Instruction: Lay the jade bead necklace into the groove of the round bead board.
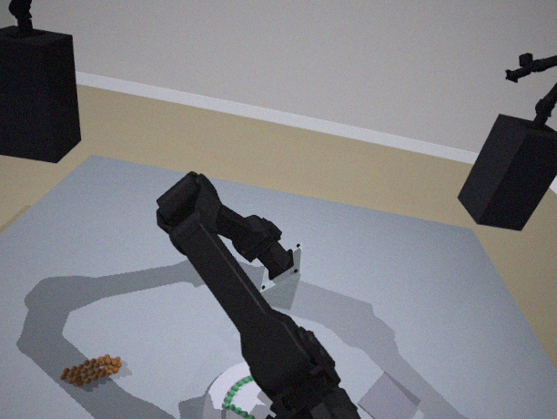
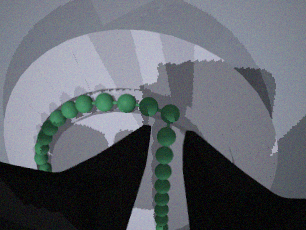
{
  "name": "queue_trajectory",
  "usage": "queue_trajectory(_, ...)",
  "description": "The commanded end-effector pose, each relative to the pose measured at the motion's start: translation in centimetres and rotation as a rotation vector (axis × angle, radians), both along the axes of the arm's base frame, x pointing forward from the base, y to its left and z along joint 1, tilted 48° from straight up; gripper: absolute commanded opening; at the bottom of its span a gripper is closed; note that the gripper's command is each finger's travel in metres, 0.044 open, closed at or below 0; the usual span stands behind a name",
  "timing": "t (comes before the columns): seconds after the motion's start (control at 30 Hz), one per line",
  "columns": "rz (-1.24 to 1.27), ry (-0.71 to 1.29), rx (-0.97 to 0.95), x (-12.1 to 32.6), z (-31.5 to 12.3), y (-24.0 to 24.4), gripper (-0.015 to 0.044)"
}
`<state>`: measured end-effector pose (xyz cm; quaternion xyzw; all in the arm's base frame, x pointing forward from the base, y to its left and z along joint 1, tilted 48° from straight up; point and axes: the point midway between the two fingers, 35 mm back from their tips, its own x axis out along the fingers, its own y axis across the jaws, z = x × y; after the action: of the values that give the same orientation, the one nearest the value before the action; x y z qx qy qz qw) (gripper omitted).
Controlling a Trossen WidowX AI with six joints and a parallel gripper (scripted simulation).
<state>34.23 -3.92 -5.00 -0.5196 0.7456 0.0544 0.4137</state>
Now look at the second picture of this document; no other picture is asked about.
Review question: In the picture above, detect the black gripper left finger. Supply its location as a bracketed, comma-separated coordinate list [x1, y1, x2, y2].
[0, 124, 152, 230]

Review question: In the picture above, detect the green bead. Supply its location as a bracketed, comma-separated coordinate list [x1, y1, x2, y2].
[61, 102, 78, 119]
[35, 142, 49, 156]
[154, 192, 169, 207]
[157, 127, 176, 147]
[33, 154, 49, 166]
[39, 162, 52, 171]
[138, 98, 158, 116]
[94, 92, 113, 111]
[37, 131, 52, 146]
[43, 120, 59, 136]
[76, 95, 93, 112]
[154, 179, 170, 193]
[156, 224, 169, 230]
[154, 204, 169, 217]
[49, 110, 67, 126]
[161, 104, 180, 123]
[154, 163, 172, 180]
[117, 94, 136, 112]
[156, 215, 169, 227]
[156, 147, 174, 164]

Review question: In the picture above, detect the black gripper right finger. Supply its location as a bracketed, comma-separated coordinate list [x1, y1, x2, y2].
[182, 131, 306, 230]

